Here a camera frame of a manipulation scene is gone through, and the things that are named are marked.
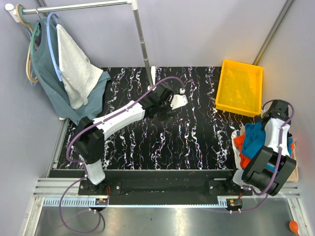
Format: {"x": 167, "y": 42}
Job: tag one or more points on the blue t-shirt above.
{"x": 255, "y": 137}

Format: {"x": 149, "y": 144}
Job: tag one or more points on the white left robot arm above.
{"x": 92, "y": 134}

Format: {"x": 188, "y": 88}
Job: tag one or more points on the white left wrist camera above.
{"x": 179, "y": 100}

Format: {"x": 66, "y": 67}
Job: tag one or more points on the aluminium corner rail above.
{"x": 273, "y": 30}

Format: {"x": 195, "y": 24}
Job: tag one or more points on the orange rubber bulb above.
{"x": 294, "y": 227}

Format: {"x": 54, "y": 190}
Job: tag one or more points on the white hanging shirt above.
{"x": 78, "y": 75}

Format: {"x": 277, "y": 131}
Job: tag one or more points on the metal clothes rack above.
{"x": 134, "y": 5}

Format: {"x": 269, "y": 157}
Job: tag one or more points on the light blue hanger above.
{"x": 56, "y": 67}

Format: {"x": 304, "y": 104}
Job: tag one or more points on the white folded t-shirt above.
{"x": 237, "y": 144}

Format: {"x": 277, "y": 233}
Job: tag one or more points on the grey-green hanging shirt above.
{"x": 43, "y": 68}

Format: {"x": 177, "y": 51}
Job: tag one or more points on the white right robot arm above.
{"x": 266, "y": 146}

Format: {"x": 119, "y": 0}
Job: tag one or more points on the wooden hanger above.
{"x": 19, "y": 9}

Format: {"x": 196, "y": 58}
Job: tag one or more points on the beige folded t-shirt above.
{"x": 294, "y": 172}

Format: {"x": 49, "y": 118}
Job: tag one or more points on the orange folded t-shirt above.
{"x": 291, "y": 150}

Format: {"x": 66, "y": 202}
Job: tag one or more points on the yellow plastic bin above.
{"x": 240, "y": 88}

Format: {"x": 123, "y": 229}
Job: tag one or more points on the green hanger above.
{"x": 35, "y": 33}

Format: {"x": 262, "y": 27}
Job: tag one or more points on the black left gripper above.
{"x": 161, "y": 114}

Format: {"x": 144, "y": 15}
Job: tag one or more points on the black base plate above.
{"x": 183, "y": 188}

